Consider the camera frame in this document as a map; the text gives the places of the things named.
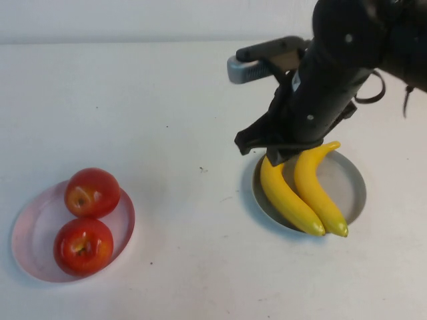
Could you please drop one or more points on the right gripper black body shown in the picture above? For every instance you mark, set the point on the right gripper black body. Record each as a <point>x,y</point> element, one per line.
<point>327,83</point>

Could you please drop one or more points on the black zip tie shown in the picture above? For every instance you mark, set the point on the black zip tie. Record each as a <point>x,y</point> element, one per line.
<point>405,103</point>

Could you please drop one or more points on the pink round plate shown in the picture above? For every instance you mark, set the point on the pink round plate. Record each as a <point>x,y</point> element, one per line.
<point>33,240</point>

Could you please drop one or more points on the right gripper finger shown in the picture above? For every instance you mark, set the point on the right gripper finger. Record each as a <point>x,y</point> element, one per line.
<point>278,156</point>
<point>267,130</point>

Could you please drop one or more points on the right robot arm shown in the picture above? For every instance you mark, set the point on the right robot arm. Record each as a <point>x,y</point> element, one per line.
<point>407,50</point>

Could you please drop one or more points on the red apple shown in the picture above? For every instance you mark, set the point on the red apple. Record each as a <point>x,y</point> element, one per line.
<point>93,193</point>
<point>83,248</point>

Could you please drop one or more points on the grey-blue round plate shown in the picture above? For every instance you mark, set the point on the grey-blue round plate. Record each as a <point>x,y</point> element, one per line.
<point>350,186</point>

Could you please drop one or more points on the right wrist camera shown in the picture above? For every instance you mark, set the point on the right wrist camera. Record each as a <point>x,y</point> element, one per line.
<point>253,66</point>

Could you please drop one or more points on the yellow banana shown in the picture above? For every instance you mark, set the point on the yellow banana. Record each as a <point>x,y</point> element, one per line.
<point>287,200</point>
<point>317,186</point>

